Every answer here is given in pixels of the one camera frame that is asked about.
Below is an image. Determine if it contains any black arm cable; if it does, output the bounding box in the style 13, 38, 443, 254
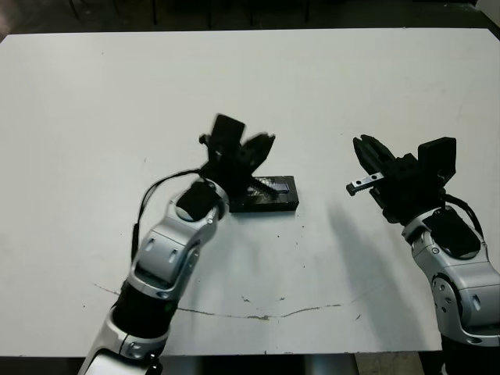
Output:
131, 167, 205, 259
442, 192, 486, 240

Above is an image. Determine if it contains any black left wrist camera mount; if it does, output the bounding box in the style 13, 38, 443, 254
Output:
208, 113, 248, 152

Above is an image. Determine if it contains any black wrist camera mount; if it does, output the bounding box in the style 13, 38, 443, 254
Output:
208, 113, 248, 152
416, 136, 459, 179

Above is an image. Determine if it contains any black box lid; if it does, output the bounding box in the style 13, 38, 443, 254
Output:
227, 174, 302, 214

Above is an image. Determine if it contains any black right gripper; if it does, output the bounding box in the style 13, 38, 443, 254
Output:
345, 135, 446, 226

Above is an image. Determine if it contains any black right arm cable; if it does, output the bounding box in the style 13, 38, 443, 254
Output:
442, 192, 486, 240

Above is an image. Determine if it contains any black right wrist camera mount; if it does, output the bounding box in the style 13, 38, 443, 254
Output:
416, 136, 459, 179

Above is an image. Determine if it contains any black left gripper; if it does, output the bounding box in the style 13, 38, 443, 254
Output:
199, 133, 280, 202

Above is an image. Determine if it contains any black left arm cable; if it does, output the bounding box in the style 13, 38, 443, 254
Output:
131, 167, 205, 259

